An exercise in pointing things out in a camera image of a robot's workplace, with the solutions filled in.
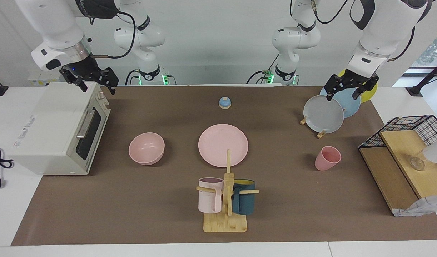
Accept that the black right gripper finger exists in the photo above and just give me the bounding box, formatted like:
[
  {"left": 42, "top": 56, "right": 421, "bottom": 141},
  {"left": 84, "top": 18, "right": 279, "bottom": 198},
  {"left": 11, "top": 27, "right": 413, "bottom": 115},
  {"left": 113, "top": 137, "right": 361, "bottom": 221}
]
[
  {"left": 107, "top": 73, "right": 119, "bottom": 95},
  {"left": 69, "top": 74, "right": 89, "bottom": 94}
]

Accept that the pink cup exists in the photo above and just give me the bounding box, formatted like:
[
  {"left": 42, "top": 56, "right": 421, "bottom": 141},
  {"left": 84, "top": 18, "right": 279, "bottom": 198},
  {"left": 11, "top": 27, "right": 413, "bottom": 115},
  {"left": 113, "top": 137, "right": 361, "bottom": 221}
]
[{"left": 314, "top": 146, "right": 342, "bottom": 171}]

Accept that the pink bowl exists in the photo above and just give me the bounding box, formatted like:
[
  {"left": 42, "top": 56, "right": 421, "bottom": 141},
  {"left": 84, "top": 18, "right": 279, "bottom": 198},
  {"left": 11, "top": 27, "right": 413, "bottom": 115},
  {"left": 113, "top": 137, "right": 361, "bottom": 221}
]
[{"left": 129, "top": 132, "right": 165, "bottom": 166}]

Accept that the yellow plate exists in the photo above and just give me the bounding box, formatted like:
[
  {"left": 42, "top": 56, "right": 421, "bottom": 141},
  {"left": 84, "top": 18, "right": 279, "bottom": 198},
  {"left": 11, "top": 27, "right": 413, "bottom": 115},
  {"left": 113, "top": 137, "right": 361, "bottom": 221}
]
[{"left": 338, "top": 69, "right": 378, "bottom": 104}]

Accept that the light blue plate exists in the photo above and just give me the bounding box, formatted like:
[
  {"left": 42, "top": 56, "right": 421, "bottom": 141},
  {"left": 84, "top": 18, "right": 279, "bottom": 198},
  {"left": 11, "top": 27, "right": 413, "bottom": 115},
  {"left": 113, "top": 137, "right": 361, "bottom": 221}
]
[{"left": 320, "top": 87, "right": 362, "bottom": 118}]

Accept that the grey plate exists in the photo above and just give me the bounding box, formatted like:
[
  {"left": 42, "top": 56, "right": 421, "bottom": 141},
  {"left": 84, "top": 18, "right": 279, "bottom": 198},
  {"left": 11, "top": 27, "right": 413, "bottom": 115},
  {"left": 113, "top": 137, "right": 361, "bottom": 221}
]
[{"left": 303, "top": 95, "right": 344, "bottom": 134}]

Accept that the wooden plate rack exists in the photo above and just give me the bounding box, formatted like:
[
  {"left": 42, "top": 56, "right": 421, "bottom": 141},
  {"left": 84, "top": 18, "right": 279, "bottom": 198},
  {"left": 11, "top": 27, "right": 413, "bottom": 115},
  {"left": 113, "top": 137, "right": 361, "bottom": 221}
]
[{"left": 300, "top": 115, "right": 327, "bottom": 139}]

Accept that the white toaster oven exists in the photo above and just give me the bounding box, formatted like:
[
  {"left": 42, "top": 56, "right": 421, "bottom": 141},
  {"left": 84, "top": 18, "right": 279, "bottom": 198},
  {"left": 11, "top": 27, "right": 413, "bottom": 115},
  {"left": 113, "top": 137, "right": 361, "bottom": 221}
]
[{"left": 8, "top": 82, "right": 111, "bottom": 176}]

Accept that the clear glass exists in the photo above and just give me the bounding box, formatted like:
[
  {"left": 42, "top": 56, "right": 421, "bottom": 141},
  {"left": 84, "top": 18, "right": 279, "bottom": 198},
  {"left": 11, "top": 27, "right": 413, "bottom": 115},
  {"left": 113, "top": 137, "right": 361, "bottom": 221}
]
[{"left": 409, "top": 152, "right": 426, "bottom": 171}]

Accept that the white translucent plastic object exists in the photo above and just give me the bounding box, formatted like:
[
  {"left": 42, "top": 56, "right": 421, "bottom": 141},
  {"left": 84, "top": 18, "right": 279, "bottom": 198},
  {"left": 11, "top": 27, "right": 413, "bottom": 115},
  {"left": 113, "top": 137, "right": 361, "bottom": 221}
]
[{"left": 422, "top": 137, "right": 437, "bottom": 165}]

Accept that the pink plate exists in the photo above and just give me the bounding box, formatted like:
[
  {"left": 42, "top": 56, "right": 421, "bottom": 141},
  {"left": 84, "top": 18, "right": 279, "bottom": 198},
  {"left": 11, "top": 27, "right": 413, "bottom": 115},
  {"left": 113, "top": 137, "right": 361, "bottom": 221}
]
[{"left": 198, "top": 124, "right": 249, "bottom": 168}]

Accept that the brown table mat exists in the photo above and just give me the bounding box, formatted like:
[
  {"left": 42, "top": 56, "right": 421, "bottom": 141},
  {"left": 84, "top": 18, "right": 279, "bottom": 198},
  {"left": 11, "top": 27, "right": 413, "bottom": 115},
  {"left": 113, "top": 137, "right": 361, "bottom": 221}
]
[{"left": 11, "top": 86, "right": 437, "bottom": 246}]

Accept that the dark teal mug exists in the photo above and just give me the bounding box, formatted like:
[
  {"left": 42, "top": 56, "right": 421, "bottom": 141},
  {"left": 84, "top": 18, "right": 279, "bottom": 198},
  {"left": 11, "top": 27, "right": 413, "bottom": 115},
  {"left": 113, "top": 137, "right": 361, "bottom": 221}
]
[{"left": 232, "top": 179, "right": 256, "bottom": 215}]

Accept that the pale pink mug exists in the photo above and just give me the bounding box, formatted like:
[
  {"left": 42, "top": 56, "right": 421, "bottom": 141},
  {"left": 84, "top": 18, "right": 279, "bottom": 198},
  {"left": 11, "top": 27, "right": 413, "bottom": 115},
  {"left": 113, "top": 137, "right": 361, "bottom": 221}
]
[{"left": 198, "top": 177, "right": 224, "bottom": 214}]

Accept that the wooden mug tree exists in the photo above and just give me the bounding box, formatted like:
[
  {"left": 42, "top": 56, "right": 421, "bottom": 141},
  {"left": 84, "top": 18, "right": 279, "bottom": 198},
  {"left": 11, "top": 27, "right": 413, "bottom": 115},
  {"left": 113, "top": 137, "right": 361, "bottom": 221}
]
[{"left": 196, "top": 149, "right": 259, "bottom": 233}]

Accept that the black base cable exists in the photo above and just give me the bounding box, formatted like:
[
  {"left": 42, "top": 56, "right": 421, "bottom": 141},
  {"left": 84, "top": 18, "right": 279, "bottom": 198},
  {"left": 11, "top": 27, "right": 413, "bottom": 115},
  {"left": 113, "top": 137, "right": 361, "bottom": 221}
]
[
  {"left": 246, "top": 54, "right": 280, "bottom": 85},
  {"left": 125, "top": 69, "right": 141, "bottom": 86}
]

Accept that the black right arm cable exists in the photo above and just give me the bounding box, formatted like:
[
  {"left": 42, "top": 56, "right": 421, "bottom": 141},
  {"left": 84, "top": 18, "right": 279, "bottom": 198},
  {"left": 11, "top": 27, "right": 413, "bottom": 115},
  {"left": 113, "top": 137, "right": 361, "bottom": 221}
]
[{"left": 86, "top": 9, "right": 137, "bottom": 59}]

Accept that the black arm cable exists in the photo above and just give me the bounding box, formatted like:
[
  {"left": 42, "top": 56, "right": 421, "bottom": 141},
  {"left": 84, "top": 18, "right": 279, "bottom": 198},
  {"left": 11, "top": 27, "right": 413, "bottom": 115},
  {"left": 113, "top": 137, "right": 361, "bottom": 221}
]
[
  {"left": 86, "top": 9, "right": 137, "bottom": 59},
  {"left": 311, "top": 0, "right": 416, "bottom": 62}
]

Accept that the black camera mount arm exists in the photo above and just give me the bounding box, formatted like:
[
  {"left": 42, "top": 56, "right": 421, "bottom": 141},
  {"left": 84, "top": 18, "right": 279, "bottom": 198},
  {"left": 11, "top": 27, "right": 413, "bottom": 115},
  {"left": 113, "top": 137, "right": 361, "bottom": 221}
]
[{"left": 406, "top": 57, "right": 437, "bottom": 97}]

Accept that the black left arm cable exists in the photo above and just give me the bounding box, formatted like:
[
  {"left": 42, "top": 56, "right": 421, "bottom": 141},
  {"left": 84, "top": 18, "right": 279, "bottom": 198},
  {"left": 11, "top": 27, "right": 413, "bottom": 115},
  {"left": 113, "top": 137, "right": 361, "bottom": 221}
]
[{"left": 311, "top": 0, "right": 416, "bottom": 62}]

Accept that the wood and wire shelf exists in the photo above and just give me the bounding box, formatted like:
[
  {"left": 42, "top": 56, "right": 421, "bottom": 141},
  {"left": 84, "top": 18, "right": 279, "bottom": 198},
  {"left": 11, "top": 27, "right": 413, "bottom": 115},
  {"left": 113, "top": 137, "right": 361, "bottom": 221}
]
[{"left": 358, "top": 115, "right": 437, "bottom": 215}]

